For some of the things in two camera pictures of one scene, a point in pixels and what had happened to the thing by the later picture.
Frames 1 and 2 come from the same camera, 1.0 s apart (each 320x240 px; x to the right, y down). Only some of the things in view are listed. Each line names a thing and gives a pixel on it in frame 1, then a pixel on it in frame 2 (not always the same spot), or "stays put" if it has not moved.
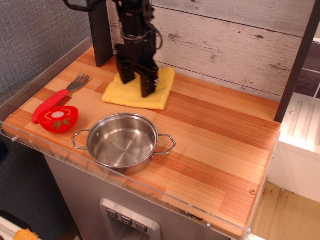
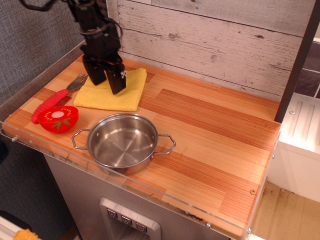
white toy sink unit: (295, 166) stays put
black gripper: (137, 50) → (102, 44)
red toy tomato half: (59, 119) stays put
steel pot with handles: (122, 144) stays put
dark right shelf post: (298, 63) stays put
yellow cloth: (131, 94) → (100, 96)
